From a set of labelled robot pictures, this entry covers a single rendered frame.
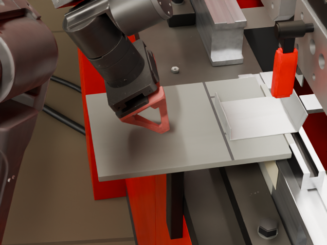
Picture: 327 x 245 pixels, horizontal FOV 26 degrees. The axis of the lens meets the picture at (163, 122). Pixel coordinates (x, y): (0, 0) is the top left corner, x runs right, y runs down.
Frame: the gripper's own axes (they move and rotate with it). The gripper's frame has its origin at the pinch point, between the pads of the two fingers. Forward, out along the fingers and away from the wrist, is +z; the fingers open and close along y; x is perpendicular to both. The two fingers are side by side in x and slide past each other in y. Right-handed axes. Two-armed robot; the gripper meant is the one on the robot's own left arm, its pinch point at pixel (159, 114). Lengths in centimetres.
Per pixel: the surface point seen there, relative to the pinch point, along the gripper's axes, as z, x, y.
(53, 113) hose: 81, 66, 129
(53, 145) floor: 82, 68, 114
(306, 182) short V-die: 12.3, -13.6, -12.0
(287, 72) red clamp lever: -8.9, -18.4, -15.0
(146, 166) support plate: 0.9, 3.8, -7.1
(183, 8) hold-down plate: 18, -5, 48
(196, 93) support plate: 5.8, -4.7, 7.4
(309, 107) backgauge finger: 12.7, -18.3, 0.8
